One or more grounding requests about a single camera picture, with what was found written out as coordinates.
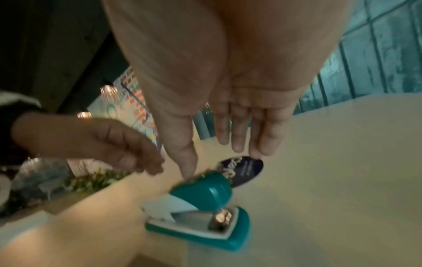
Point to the person's left hand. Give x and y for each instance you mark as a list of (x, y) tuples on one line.
[(85, 138)]

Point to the person's right hand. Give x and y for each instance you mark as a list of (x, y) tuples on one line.
[(211, 65)]

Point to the teal and white stapler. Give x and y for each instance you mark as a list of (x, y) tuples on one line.
[(204, 208)]

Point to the person's left forearm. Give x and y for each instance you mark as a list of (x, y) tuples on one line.
[(13, 114)]

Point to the green leafy plants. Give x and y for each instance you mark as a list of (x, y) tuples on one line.
[(95, 180)]

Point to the colourful printed poster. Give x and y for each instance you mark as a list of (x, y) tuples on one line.
[(132, 104)]

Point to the clear plastic bag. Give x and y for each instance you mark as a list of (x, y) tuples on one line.
[(39, 177)]

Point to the dark blue oval label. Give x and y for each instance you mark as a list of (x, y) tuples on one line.
[(247, 170)]

